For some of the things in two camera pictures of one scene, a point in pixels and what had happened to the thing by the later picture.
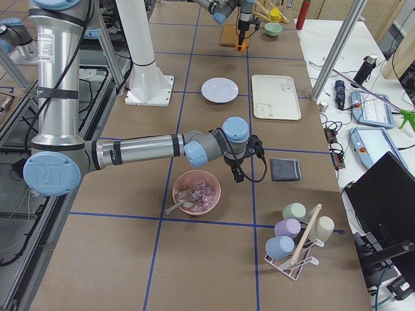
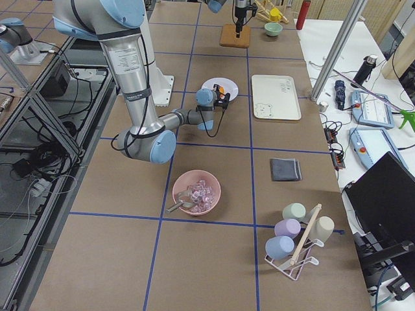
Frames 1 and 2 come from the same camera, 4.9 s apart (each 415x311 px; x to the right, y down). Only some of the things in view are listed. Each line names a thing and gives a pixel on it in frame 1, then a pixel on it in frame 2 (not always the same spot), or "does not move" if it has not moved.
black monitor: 382,203 does not move
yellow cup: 275,15 does not move
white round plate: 220,90 does not move
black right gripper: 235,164 to 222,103
